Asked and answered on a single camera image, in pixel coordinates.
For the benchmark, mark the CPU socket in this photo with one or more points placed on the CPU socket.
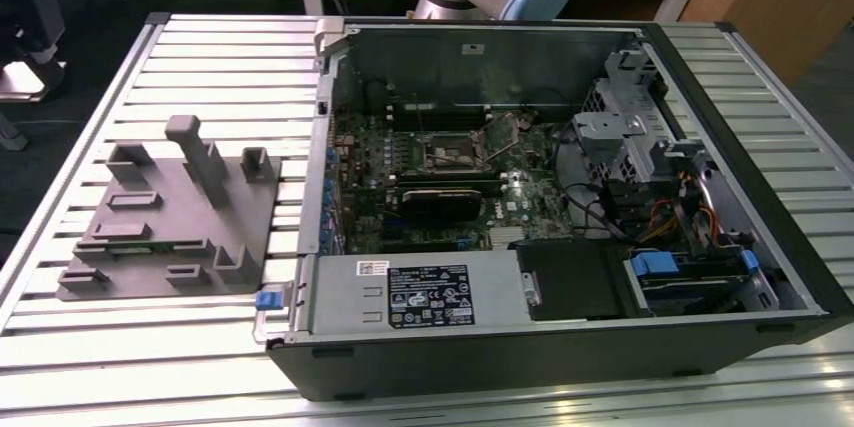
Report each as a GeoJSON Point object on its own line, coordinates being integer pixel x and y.
{"type": "Point", "coordinates": [453, 152]}

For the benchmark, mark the green RAM stick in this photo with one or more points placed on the green RAM stick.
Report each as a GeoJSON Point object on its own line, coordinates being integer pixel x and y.
{"type": "Point", "coordinates": [449, 182]}

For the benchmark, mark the black graphics card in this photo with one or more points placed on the black graphics card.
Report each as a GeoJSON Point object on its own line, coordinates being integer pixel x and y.
{"type": "Point", "coordinates": [440, 207]}

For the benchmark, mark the black RAM slot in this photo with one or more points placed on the black RAM slot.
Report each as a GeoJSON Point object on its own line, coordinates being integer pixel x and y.
{"type": "Point", "coordinates": [440, 112]}
{"type": "Point", "coordinates": [440, 125]}
{"type": "Point", "coordinates": [440, 118]}
{"type": "Point", "coordinates": [440, 106]}

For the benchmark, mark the silver chipset heatsink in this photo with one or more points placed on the silver chipset heatsink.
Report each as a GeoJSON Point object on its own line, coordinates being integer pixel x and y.
{"type": "Point", "coordinates": [507, 237]}

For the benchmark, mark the green motherboard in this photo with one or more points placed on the green motherboard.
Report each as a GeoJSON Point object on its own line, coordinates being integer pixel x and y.
{"type": "Point", "coordinates": [534, 207]}

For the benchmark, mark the silver power supply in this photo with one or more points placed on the silver power supply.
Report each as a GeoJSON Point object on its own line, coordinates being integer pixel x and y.
{"type": "Point", "coordinates": [347, 297]}

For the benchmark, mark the black drive shroud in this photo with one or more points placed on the black drive shroud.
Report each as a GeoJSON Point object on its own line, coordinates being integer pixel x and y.
{"type": "Point", "coordinates": [574, 282]}

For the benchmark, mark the blue plastic latch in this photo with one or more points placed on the blue plastic latch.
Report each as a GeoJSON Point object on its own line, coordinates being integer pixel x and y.
{"type": "Point", "coordinates": [268, 299]}

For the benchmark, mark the black PC case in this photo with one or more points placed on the black PC case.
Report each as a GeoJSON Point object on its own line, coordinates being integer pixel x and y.
{"type": "Point", "coordinates": [467, 362]}

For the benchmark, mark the blue disk carrier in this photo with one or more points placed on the blue disk carrier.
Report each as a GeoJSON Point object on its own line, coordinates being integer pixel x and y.
{"type": "Point", "coordinates": [650, 263]}

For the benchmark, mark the grey parts rack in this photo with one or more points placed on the grey parts rack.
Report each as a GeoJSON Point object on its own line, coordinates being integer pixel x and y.
{"type": "Point", "coordinates": [173, 227]}

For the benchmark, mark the grey metal foot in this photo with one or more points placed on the grey metal foot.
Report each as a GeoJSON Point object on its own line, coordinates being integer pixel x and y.
{"type": "Point", "coordinates": [12, 134]}

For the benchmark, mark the wooden cabinet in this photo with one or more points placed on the wooden cabinet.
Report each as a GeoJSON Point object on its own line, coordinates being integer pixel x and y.
{"type": "Point", "coordinates": [787, 7]}

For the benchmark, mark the black grey machine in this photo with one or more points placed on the black grey machine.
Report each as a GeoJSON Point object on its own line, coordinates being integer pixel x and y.
{"type": "Point", "coordinates": [29, 12]}

